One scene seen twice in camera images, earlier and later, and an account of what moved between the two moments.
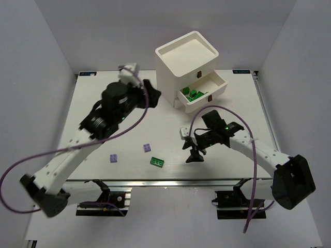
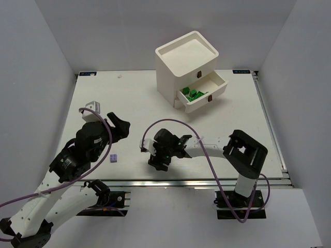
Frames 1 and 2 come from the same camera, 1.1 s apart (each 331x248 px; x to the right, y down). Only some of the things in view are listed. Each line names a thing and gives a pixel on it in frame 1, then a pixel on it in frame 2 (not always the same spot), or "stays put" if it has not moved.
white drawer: (202, 91) stays put
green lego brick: (186, 90) stays put
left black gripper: (144, 94) to (111, 128)
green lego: (198, 95) stays put
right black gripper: (194, 144) to (157, 154)
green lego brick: (193, 93) stays put
